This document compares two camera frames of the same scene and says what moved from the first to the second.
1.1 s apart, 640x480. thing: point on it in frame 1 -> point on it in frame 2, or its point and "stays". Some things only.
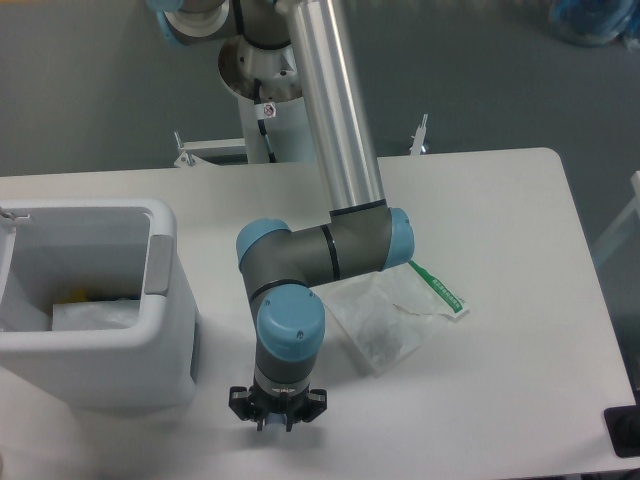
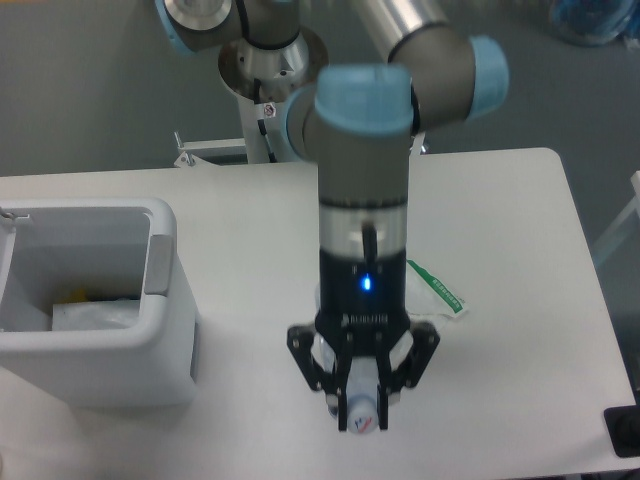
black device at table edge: [623, 427] stays
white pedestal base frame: [188, 153] stays
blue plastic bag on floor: [597, 22] stays
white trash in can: [98, 315] stays
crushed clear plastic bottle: [276, 423] -> [362, 375]
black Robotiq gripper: [253, 404] -> [363, 299]
